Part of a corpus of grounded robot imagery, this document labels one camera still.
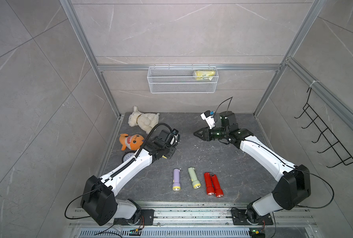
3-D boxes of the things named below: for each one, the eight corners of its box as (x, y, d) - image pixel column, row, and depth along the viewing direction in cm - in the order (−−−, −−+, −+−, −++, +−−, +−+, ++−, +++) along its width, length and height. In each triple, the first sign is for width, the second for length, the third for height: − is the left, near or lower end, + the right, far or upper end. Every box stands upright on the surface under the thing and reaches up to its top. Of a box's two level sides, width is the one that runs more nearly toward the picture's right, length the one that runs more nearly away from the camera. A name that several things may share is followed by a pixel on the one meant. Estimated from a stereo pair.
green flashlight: (194, 190, 84) (194, 188, 81) (187, 169, 91) (187, 168, 89) (201, 187, 84) (201, 186, 82) (193, 168, 92) (193, 166, 90)
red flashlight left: (207, 195, 82) (208, 193, 80) (204, 174, 89) (204, 172, 87) (214, 194, 82) (215, 193, 80) (209, 174, 90) (210, 172, 87)
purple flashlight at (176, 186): (172, 191, 84) (172, 189, 81) (173, 170, 92) (173, 168, 89) (180, 191, 84) (180, 189, 81) (180, 170, 92) (180, 168, 89)
